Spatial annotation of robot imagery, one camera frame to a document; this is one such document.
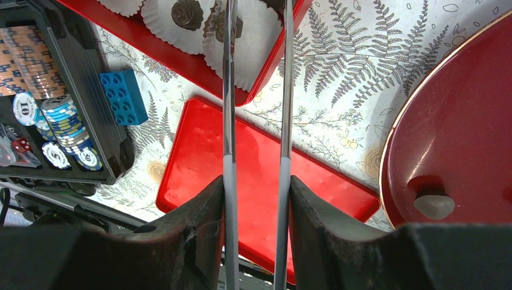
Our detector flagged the dark blue lego brick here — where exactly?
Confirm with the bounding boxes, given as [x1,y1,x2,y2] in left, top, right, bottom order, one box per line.
[99,69,149,126]

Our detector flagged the silver tweezers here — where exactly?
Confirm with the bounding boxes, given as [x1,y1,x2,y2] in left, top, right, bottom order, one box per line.
[223,1,294,289]

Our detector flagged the white paper cup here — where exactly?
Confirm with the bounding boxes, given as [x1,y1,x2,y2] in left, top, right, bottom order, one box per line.
[203,1,281,91]

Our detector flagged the dark red round tray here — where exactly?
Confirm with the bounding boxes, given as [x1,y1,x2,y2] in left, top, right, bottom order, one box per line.
[379,12,511,227]

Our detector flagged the light blue ten chip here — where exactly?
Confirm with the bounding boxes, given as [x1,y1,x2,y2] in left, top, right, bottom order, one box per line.
[13,92,39,126]

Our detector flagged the dark round chocolate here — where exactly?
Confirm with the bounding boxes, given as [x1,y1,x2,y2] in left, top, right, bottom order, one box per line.
[413,190,455,220]

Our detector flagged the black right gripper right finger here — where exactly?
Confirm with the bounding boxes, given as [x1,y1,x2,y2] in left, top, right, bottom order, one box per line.
[290,176,511,289]

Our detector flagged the black poker chip case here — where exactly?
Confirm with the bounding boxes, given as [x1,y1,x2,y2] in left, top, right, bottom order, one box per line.
[1,1,135,189]

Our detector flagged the orange blue chip stack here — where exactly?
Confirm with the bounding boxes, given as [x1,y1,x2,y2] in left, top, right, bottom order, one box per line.
[1,25,68,100]

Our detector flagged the blue white mixed chip stack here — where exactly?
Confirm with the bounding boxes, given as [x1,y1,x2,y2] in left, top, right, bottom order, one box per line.
[40,95,93,155]

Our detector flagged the red tin lid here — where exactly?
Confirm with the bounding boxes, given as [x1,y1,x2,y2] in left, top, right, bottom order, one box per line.
[156,97,380,271]

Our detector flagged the dark swirl chocolate in cup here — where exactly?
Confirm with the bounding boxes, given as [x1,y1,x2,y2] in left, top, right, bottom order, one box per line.
[171,0,203,31]

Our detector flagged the dark flower chocolate in cup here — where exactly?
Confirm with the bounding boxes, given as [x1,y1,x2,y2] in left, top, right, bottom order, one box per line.
[210,11,243,43]

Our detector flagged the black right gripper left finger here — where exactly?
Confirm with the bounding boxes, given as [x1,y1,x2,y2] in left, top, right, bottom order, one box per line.
[1,176,225,289]

